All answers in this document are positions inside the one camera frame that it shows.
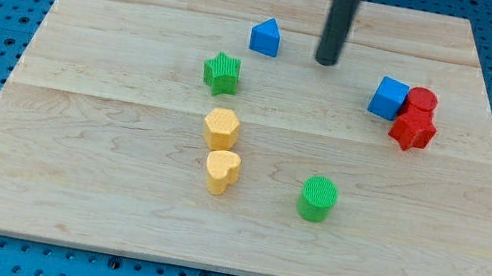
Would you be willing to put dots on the yellow heart block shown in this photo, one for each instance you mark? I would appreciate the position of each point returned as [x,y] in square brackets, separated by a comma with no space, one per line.
[222,169]

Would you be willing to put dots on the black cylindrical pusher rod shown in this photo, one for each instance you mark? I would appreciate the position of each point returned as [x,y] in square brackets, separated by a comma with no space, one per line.
[337,26]

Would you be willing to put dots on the green star block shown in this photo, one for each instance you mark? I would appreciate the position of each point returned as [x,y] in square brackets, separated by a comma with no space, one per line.
[221,74]

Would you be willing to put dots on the red cylinder block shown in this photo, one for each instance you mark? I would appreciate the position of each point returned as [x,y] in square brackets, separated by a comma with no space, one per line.
[419,99]

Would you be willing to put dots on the blue cube block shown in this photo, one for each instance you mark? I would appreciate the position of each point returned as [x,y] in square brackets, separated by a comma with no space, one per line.
[388,98]

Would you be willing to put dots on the yellow hexagon block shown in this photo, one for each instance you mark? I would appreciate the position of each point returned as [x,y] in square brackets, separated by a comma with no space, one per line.
[221,129]

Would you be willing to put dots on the light wooden board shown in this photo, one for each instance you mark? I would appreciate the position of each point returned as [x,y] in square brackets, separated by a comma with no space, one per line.
[102,140]

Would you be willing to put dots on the green cylinder block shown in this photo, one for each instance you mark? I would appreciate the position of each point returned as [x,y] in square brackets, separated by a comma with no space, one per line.
[319,195]

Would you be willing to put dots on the red star block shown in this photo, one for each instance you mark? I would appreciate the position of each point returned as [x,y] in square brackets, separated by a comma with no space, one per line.
[413,129]

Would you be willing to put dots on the blue triangle block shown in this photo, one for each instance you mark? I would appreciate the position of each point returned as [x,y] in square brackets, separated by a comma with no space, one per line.
[265,38]

